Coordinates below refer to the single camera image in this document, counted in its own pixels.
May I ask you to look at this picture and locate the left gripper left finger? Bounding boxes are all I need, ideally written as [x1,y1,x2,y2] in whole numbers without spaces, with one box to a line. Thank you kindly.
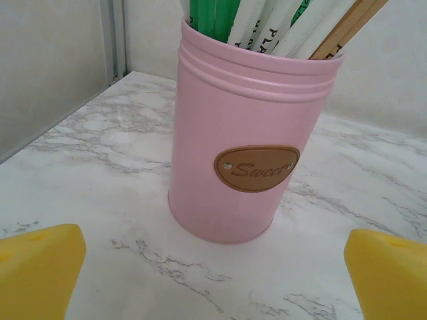
[0,223,87,320]

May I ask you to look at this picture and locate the pink metal tin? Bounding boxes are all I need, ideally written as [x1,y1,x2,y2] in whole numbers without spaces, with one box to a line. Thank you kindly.
[167,16,346,244]

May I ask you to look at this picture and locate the aluminium frame post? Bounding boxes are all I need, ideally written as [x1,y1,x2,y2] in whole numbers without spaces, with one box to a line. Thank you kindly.
[99,0,129,84]

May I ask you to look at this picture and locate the green wrapped straw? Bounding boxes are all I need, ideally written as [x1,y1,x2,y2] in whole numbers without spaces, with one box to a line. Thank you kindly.
[213,0,242,43]
[290,0,312,28]
[181,0,220,39]

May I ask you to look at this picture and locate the wooden stirrer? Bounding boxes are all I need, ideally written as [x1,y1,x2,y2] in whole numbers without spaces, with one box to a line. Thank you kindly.
[322,0,390,61]
[308,0,380,61]

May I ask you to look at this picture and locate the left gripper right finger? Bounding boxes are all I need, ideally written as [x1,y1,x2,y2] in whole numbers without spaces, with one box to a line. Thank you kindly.
[344,228,427,320]

